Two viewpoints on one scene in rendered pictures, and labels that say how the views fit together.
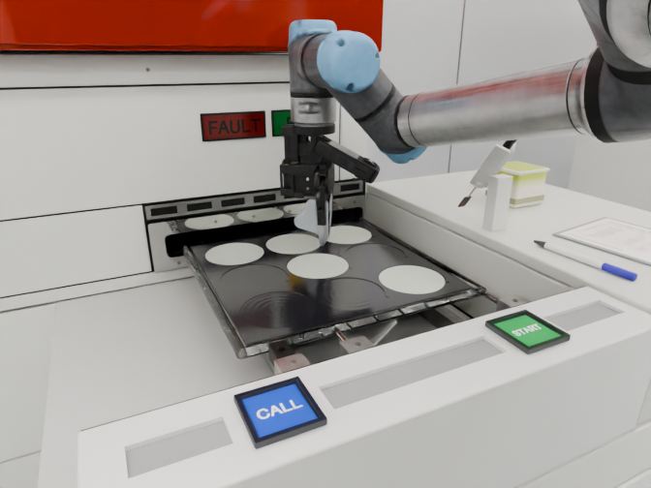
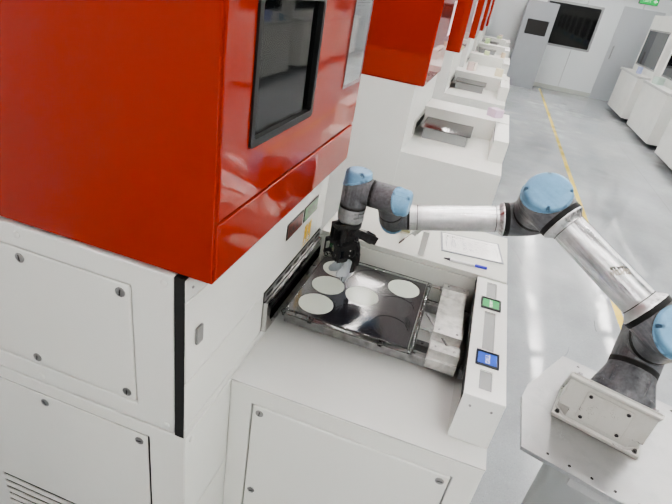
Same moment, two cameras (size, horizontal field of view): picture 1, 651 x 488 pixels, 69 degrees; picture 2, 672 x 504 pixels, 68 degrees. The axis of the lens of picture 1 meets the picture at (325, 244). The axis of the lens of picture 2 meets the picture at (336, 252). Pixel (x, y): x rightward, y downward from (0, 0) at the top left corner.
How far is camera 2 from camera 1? 1.16 m
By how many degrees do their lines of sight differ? 47
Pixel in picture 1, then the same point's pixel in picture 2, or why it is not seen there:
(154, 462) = (486, 387)
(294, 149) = (343, 236)
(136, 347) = (323, 376)
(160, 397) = (373, 388)
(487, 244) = (425, 262)
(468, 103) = (453, 219)
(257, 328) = (399, 339)
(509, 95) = (472, 219)
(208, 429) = (481, 373)
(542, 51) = not seen: hidden behind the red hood
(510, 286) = (438, 279)
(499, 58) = not seen: hidden behind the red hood
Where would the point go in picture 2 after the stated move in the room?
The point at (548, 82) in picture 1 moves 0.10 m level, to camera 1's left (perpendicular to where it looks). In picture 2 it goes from (489, 217) to (471, 226)
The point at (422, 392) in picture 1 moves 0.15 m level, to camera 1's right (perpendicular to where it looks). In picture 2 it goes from (499, 337) to (523, 316)
